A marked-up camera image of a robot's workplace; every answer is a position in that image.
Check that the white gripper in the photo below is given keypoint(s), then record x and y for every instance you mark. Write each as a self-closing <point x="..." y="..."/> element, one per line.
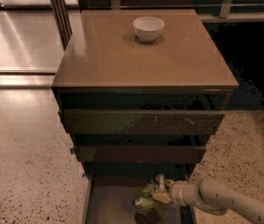
<point x="177" y="192"/>

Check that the middle drawer front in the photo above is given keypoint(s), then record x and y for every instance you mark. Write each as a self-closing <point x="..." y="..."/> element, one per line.
<point x="140" y="154"/>

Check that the open bottom drawer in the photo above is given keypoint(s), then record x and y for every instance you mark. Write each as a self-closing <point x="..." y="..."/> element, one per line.
<point x="111" y="201"/>

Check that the brown drawer cabinet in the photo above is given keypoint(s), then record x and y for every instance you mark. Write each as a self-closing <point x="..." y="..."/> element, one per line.
<point x="107" y="67"/>

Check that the top drawer front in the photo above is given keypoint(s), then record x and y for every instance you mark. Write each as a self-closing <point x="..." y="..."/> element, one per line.
<point x="141" y="122"/>

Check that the blue tape piece upper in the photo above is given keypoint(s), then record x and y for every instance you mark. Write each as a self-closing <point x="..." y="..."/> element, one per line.
<point x="72" y="151"/>

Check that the white ceramic bowl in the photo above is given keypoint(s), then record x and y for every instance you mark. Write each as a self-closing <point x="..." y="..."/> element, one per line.
<point x="148" y="29"/>

